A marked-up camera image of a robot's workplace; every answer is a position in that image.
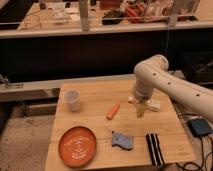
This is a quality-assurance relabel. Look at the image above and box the blue sponge cloth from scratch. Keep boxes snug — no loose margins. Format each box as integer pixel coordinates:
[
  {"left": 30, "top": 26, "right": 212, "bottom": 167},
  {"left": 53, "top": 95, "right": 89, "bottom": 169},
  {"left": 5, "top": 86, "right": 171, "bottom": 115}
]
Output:
[{"left": 111, "top": 131, "right": 133, "bottom": 150}]

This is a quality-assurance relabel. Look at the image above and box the orange carrot toy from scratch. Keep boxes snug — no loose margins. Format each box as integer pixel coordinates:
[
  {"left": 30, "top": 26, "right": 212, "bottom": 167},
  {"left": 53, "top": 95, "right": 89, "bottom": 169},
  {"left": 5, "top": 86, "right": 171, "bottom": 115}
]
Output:
[{"left": 106, "top": 103, "right": 120, "bottom": 120}]

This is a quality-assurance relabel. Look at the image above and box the right metal post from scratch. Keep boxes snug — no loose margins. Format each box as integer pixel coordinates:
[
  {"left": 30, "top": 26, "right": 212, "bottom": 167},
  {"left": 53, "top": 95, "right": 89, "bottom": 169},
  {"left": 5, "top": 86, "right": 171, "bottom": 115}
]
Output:
[{"left": 167, "top": 0, "right": 182, "bottom": 27}]

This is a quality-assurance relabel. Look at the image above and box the black object on bench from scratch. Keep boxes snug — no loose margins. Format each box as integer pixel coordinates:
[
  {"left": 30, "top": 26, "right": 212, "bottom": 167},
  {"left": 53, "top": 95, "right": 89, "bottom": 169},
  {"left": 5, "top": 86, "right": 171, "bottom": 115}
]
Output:
[{"left": 102, "top": 10, "right": 124, "bottom": 25}]

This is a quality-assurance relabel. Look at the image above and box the orange red tool on bench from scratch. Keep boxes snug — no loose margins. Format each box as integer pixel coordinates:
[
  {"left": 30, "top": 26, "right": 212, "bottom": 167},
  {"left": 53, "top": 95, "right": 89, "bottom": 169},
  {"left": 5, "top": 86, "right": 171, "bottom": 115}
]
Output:
[{"left": 125, "top": 4, "right": 145, "bottom": 23}]

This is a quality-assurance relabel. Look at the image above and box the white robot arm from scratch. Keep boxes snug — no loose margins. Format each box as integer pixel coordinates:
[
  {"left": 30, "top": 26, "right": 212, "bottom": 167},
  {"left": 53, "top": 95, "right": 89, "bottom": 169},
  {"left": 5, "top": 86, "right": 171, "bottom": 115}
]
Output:
[{"left": 133, "top": 55, "right": 213, "bottom": 123}]

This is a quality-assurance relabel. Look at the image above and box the left metal post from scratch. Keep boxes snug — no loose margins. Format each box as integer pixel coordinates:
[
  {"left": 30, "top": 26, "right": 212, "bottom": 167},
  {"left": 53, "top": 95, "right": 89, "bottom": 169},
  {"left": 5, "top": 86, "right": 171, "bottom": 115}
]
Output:
[{"left": 79, "top": 0, "right": 90, "bottom": 31}]

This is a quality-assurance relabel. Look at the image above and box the black white striped block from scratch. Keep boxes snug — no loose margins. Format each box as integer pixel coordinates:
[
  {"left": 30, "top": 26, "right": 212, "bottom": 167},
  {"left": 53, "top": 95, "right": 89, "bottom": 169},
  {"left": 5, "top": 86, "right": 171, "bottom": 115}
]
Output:
[{"left": 146, "top": 134, "right": 165, "bottom": 166}]

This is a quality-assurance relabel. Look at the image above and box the orange round plate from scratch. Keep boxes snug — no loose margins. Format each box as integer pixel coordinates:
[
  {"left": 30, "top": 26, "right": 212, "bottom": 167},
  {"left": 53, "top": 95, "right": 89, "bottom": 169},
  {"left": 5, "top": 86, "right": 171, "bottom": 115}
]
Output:
[{"left": 58, "top": 126, "right": 97, "bottom": 168}]

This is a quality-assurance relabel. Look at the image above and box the white tube bottle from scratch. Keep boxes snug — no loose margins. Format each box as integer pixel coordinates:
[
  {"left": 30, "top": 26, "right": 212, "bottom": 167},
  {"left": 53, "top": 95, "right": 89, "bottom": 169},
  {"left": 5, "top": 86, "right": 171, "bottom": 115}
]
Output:
[{"left": 128, "top": 96, "right": 161, "bottom": 112}]

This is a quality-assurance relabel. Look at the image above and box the black cable on floor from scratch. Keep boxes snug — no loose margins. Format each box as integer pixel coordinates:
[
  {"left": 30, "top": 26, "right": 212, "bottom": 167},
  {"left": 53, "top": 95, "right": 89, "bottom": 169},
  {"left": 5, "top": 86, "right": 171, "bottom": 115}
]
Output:
[{"left": 175, "top": 113, "right": 213, "bottom": 171}]

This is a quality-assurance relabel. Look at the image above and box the metal rail beam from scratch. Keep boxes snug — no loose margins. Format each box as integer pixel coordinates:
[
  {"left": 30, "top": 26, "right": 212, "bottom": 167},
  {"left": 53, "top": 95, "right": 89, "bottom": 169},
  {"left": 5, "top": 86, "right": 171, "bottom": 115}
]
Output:
[{"left": 0, "top": 74, "right": 134, "bottom": 102}]

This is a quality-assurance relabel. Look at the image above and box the translucent plastic cup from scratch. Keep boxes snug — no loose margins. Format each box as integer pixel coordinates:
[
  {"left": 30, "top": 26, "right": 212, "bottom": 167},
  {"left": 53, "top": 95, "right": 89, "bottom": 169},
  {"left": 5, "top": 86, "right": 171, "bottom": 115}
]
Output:
[{"left": 63, "top": 90, "right": 80, "bottom": 112}]

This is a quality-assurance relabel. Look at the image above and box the metal post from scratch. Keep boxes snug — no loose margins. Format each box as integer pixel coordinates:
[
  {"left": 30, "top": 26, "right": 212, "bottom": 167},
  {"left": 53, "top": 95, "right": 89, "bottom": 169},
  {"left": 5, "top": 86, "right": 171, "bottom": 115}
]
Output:
[
  {"left": 79, "top": 0, "right": 90, "bottom": 31},
  {"left": 167, "top": 0, "right": 182, "bottom": 27}
]

